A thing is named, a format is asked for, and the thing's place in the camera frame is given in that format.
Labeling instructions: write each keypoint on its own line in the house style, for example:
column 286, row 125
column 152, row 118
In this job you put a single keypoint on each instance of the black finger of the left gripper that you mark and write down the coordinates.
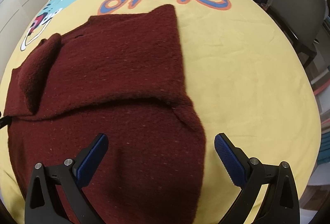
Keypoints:
column 5, row 121

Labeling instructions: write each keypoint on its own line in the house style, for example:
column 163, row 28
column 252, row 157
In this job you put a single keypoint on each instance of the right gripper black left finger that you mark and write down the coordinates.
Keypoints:
column 43, row 204

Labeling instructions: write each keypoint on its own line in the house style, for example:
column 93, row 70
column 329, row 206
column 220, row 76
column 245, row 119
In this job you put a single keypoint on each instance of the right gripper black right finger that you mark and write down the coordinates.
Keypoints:
column 280, row 203

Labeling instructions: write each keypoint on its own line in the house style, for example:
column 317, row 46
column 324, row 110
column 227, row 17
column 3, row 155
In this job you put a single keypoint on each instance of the dark red knit sweater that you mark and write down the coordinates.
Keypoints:
column 121, row 75

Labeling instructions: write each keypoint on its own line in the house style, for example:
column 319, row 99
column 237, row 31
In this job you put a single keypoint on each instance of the white wardrobe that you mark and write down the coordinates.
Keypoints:
column 16, row 15

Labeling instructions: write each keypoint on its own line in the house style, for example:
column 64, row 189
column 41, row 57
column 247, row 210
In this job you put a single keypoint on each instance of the yellow dinosaur print bedspread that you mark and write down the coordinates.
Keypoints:
column 242, row 76

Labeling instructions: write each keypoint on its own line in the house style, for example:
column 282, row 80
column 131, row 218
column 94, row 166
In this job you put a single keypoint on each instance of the grey upholstered chair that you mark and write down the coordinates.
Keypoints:
column 301, row 20

